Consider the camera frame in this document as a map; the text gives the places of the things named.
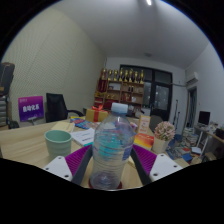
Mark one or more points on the cluttered wooden side desk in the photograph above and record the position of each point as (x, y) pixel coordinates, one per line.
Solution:
(213, 136)

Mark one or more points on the potted pink flower plant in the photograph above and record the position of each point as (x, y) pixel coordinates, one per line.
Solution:
(164, 131)

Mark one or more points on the purple sign board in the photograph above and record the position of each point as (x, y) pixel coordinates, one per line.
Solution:
(30, 108)

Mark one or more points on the ceiling tube light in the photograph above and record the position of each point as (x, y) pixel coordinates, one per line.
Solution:
(148, 2)

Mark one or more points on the pale green cup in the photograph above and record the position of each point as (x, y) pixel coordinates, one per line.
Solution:
(57, 143)

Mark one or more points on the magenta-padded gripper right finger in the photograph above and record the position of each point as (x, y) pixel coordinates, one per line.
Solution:
(163, 166)

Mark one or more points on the white air conditioner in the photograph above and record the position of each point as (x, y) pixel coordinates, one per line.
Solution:
(192, 78)

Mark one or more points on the silver ribbed suitcase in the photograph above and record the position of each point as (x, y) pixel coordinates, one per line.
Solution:
(2, 111)

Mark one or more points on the black computer monitor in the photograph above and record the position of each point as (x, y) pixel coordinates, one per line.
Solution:
(204, 117)

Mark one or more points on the wooden shelf unit with trophies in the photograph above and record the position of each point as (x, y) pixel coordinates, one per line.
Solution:
(121, 93)

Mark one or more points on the beige cardboard box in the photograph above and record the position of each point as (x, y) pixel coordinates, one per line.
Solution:
(63, 126)

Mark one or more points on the black office chair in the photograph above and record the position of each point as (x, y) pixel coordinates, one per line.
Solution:
(55, 106)

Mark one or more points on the white book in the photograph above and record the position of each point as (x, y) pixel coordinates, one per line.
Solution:
(83, 136)

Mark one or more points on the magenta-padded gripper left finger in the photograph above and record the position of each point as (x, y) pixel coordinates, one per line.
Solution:
(58, 166)

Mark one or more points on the clear plastic water bottle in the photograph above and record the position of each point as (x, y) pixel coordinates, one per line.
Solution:
(111, 150)

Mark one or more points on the yellow gift box red ribbon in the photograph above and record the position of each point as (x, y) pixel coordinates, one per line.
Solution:
(96, 115)

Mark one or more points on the orange standing card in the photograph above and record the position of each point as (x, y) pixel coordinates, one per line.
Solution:
(144, 124)

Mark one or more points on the dark suitcase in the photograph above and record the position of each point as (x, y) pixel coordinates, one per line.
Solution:
(6, 78)

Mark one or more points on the dark framed glass door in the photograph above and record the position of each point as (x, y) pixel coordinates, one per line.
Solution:
(161, 93)

